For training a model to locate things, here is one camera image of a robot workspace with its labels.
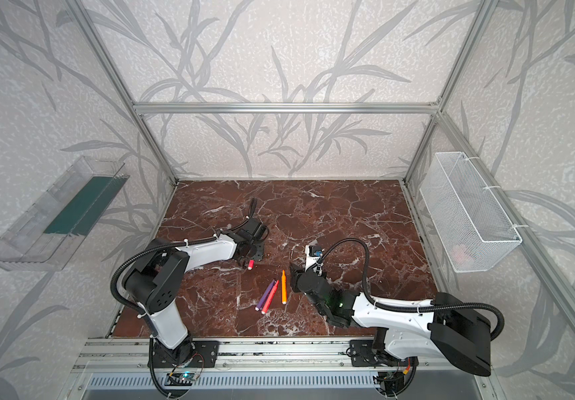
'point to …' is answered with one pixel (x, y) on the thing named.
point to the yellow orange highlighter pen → (284, 287)
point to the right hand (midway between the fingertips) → (295, 263)
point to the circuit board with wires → (181, 378)
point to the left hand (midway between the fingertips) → (257, 250)
